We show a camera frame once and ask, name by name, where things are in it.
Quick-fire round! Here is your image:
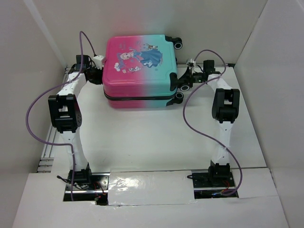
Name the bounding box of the shiny white taped sheet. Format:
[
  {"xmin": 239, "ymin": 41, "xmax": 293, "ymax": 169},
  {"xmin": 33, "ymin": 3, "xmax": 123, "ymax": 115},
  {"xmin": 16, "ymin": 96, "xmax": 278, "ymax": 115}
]
[{"xmin": 108, "ymin": 171, "xmax": 195, "ymax": 206}]

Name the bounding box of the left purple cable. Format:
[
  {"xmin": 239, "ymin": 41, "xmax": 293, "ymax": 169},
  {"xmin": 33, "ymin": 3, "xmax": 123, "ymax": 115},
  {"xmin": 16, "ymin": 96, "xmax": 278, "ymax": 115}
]
[{"xmin": 25, "ymin": 30, "xmax": 98, "ymax": 201}]

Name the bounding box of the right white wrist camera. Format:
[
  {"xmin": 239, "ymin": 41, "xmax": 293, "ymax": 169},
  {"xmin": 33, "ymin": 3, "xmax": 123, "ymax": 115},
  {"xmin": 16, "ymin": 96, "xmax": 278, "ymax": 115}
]
[{"xmin": 186, "ymin": 58, "xmax": 196, "ymax": 69}]

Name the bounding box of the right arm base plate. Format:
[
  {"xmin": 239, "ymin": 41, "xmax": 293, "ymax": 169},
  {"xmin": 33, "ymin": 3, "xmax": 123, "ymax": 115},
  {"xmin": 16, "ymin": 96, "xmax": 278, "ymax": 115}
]
[{"xmin": 187, "ymin": 172, "xmax": 238, "ymax": 200}]

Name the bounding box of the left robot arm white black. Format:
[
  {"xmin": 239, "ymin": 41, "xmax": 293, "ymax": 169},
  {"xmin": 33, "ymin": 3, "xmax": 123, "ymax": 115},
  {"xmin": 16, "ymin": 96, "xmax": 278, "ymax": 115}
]
[{"xmin": 48, "ymin": 55, "xmax": 105, "ymax": 190}]

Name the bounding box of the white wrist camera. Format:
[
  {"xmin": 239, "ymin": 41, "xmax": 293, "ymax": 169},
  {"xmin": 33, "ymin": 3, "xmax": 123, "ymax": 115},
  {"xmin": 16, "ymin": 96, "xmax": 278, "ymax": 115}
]
[
  {"xmin": 186, "ymin": 58, "xmax": 196, "ymax": 69},
  {"xmin": 92, "ymin": 55, "xmax": 105, "ymax": 69}
]

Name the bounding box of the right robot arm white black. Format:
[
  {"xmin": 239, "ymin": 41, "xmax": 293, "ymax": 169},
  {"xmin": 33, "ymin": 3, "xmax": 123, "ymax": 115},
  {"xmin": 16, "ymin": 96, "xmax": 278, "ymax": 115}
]
[{"xmin": 180, "ymin": 59, "xmax": 240, "ymax": 186}]

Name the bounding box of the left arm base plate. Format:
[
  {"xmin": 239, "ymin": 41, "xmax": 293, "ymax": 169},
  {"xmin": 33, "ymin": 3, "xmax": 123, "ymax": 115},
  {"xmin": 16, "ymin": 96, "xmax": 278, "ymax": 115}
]
[{"xmin": 57, "ymin": 173, "xmax": 110, "ymax": 206}]

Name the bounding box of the pink children's suitcase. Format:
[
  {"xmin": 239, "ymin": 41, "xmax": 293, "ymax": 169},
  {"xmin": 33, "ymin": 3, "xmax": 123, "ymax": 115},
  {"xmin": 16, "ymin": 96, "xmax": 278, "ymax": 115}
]
[{"xmin": 102, "ymin": 35, "xmax": 184, "ymax": 109}]

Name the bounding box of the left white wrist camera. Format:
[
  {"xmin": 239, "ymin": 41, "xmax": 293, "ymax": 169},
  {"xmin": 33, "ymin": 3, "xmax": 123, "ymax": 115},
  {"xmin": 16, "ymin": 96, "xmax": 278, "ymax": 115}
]
[{"xmin": 92, "ymin": 55, "xmax": 105, "ymax": 69}]

